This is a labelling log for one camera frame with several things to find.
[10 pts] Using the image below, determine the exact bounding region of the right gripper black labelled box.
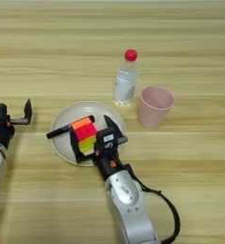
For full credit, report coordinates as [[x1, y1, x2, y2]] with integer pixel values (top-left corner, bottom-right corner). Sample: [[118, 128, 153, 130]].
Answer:
[[94, 128, 124, 153]]

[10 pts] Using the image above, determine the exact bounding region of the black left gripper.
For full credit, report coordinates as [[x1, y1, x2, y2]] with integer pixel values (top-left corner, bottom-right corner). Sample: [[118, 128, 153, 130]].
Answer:
[[0, 98, 33, 150]]

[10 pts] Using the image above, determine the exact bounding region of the colourful puzzle cube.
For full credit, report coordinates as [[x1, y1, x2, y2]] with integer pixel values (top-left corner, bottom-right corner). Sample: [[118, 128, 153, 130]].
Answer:
[[71, 116, 98, 157]]

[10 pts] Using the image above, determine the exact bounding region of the beige round plate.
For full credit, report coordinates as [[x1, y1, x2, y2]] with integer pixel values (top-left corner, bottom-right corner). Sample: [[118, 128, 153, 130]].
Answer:
[[50, 100, 128, 167]]

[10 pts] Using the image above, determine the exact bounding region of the pink plastic cup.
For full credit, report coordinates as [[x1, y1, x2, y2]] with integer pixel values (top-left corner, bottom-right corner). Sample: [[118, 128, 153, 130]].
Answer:
[[136, 85, 175, 131]]

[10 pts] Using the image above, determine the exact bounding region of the clear bottle with red cap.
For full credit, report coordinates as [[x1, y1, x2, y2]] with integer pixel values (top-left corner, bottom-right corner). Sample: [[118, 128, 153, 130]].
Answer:
[[112, 49, 140, 107]]

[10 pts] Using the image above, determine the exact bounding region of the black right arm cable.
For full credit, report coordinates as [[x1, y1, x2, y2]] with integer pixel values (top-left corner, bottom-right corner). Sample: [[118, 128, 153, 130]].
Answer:
[[129, 163, 182, 244]]

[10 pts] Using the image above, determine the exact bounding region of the black marker pen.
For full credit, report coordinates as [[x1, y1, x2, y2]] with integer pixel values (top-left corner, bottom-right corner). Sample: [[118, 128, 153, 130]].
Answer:
[[46, 114, 96, 140]]

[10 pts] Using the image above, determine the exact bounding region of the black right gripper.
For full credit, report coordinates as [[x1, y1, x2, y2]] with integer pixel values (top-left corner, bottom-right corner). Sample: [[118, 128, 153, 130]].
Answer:
[[69, 114, 135, 183]]

